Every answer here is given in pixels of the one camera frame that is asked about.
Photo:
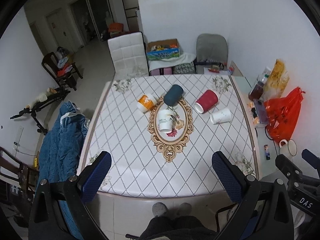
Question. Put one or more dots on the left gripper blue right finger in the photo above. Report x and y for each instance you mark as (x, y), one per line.
(226, 174)

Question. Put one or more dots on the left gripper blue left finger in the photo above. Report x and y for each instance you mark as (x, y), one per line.
(93, 175)

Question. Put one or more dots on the red paper cup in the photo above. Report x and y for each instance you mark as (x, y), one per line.
(206, 101)

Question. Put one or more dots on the white paper cup with birds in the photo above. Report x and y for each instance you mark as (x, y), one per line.
(221, 116)

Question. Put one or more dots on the orange and white cup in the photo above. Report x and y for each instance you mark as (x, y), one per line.
(146, 102)

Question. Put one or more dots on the white printed paper cup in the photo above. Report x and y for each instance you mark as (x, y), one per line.
(166, 118)

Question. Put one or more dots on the dark teal cup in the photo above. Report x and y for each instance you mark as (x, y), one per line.
(173, 95)

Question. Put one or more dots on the blue knitted blanket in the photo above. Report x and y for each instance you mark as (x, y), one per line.
(61, 148)

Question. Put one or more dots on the small dark lighter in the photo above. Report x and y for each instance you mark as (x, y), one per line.
(267, 152)

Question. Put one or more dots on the white enamel mug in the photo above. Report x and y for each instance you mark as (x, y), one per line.
(288, 147)

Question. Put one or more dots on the grey slipper right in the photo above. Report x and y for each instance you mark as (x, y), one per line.
(183, 210)

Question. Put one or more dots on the grey slipper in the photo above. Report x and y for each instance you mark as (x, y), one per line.
(183, 210)
(159, 209)

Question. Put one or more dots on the floral tissue pack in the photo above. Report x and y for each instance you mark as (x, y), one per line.
(254, 114)

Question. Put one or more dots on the grey slipper left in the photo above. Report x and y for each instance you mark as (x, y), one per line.
(159, 209)

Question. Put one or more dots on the white diamond pattern tablecloth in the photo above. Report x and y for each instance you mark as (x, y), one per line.
(147, 163)

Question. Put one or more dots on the red plastic bag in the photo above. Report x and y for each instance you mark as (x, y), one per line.
(283, 114)

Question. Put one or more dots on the black tripod stand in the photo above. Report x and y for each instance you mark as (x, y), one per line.
(44, 99)

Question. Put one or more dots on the plastic bottle with brown liquid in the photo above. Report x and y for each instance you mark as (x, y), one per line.
(258, 88)

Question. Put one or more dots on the dark wooden chair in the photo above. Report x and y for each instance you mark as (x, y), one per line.
(61, 70)

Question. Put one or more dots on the yellow snack bag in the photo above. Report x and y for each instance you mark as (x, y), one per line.
(276, 82)

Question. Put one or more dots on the white leather chair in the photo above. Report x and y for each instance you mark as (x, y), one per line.
(128, 56)

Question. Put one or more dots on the grey cushioned chair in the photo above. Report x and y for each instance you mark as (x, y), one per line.
(211, 51)

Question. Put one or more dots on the cardboard box with items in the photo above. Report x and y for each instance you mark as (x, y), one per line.
(164, 49)

